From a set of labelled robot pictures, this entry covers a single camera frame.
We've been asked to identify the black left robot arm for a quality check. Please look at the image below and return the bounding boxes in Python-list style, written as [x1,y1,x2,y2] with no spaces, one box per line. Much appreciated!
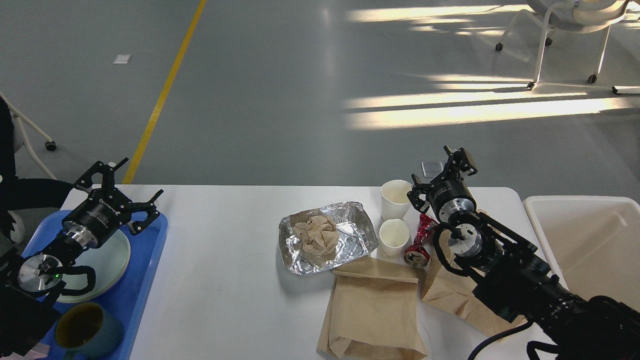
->
[1,158,163,357]

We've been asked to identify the small grey floor plate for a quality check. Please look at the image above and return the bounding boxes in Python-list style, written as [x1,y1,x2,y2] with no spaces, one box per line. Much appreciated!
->
[421,161,444,179]

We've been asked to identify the blue plastic tray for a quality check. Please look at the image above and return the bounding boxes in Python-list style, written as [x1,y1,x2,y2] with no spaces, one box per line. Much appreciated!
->
[22,210,169,360]

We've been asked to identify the large brown paper bag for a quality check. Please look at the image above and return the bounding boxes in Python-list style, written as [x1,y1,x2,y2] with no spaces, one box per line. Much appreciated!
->
[317,257,428,360]

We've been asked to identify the crumpled brown paper napkin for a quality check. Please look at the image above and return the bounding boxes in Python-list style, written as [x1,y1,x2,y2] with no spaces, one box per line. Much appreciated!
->
[293,215,339,261]

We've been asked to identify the white paper cup front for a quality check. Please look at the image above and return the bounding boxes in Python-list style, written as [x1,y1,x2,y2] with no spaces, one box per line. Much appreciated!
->
[379,219,410,258]

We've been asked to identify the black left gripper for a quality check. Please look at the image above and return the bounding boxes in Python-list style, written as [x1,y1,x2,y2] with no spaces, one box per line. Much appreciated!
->
[61,157,165,249]

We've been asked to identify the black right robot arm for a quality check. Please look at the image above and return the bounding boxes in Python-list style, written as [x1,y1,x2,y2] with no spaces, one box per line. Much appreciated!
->
[407,146,640,360]

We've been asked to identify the light green plate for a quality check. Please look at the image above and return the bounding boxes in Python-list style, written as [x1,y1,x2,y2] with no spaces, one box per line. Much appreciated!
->
[57,230,131,304]

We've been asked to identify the white paper cup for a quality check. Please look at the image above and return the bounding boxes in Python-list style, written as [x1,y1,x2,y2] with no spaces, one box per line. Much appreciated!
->
[379,219,410,258]
[380,179,413,221]

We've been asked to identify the white chair leg left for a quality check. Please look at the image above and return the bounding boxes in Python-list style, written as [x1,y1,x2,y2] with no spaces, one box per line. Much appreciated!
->
[0,90,59,180]

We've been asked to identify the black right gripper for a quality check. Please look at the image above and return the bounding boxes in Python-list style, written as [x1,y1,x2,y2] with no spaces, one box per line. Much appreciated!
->
[407,145,478,223]

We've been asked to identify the white plastic bin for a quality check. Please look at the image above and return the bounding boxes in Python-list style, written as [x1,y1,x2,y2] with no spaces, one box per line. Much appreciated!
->
[523,195,640,310]

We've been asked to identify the aluminium foil tray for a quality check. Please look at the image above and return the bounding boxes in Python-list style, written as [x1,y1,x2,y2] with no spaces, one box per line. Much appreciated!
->
[278,202,378,276]

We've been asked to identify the dark teal mug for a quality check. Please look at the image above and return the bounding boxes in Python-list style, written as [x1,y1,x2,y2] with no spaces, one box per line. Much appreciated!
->
[54,301,124,360]

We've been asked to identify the white paper cup rear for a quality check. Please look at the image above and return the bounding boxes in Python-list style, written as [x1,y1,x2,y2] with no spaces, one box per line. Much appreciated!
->
[380,179,413,221]

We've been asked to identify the crushed red soda can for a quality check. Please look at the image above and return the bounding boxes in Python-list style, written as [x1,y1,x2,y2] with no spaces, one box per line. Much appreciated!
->
[403,214,439,269]

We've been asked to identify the white chair on casters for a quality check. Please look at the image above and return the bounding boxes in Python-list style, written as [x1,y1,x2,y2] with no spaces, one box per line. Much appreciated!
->
[494,0,630,91]

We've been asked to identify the small brown paper bag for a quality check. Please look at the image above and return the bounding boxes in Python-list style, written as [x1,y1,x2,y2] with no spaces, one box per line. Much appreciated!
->
[420,246,526,337]

